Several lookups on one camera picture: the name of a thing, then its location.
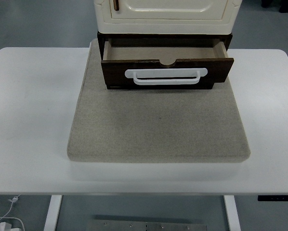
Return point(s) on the dark wooden drawer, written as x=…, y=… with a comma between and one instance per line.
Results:
x=218, y=69

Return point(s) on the dark wooden drawer housing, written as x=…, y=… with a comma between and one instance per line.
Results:
x=158, y=37

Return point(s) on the cream upper cabinet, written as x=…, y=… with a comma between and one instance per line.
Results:
x=163, y=25

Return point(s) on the cream cabinet door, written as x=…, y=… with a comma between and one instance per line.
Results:
x=170, y=4

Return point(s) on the grey felt mat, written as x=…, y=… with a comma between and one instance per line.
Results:
x=158, y=125

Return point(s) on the grey metal plate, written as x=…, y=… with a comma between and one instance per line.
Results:
x=146, y=226

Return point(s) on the white table leg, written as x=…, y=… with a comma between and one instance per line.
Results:
x=53, y=211
x=231, y=211

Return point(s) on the black table control panel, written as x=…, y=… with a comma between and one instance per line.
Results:
x=276, y=198

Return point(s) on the white power adapter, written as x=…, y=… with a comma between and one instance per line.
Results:
x=2, y=226

